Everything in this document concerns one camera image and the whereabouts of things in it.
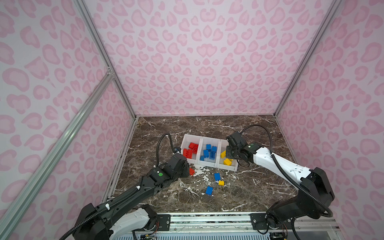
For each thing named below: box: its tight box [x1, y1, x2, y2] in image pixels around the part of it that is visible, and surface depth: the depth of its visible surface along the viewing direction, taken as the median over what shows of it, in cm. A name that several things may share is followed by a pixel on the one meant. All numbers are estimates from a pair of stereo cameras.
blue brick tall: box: [203, 149, 210, 158], surface depth 97 cm
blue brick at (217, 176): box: [214, 173, 222, 181], surface depth 90 cm
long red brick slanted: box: [188, 142, 199, 154], surface depth 102 cm
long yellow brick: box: [223, 158, 232, 166], surface depth 93 cm
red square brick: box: [189, 167, 196, 176], surface depth 92 cm
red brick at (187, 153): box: [183, 148, 193, 159], surface depth 99 cm
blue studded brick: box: [209, 151, 216, 160], surface depth 97 cm
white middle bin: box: [197, 136, 221, 168], surface depth 97 cm
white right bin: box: [216, 139, 239, 172], surface depth 90 cm
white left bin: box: [192, 135, 202, 164], surface depth 94 cm
